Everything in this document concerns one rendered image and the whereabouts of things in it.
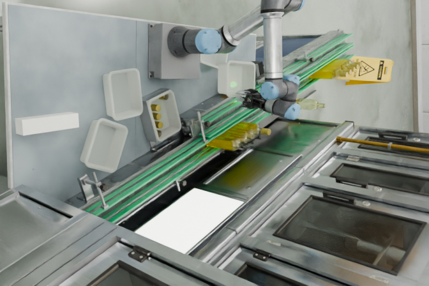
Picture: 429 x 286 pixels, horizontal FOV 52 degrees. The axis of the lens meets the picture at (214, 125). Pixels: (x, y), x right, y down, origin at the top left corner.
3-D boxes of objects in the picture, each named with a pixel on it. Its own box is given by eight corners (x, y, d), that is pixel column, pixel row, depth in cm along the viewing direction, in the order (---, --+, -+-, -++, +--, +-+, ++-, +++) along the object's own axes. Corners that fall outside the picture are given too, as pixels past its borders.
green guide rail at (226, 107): (195, 122, 228) (207, 124, 223) (195, 121, 227) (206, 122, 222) (344, 34, 343) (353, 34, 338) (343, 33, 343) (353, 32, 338)
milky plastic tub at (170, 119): (147, 141, 222) (158, 143, 216) (135, 99, 213) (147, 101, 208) (171, 127, 233) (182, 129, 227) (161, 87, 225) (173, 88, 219)
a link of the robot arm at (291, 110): (303, 101, 194) (300, 120, 197) (283, 96, 201) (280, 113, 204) (293, 103, 189) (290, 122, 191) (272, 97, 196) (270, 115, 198)
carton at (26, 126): (15, 118, 171) (22, 119, 167) (70, 112, 188) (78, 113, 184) (16, 133, 172) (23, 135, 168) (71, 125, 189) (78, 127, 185)
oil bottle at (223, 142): (206, 145, 237) (237, 152, 223) (203, 136, 235) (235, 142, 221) (212, 142, 240) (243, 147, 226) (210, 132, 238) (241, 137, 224)
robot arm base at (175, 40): (166, 26, 210) (180, 25, 203) (188, 25, 221) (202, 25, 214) (168, 58, 213) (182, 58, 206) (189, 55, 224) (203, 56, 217)
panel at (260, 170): (129, 239, 191) (184, 264, 169) (127, 233, 190) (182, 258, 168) (249, 149, 250) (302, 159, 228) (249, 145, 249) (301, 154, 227)
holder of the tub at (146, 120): (149, 150, 224) (159, 152, 219) (135, 99, 214) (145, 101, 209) (172, 136, 235) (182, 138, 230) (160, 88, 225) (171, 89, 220)
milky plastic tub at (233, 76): (214, 60, 211) (227, 59, 205) (242, 62, 228) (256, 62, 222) (212, 96, 213) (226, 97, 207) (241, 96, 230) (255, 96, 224)
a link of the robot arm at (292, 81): (290, 78, 184) (286, 103, 187) (304, 76, 192) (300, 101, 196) (275, 74, 189) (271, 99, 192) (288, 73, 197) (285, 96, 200)
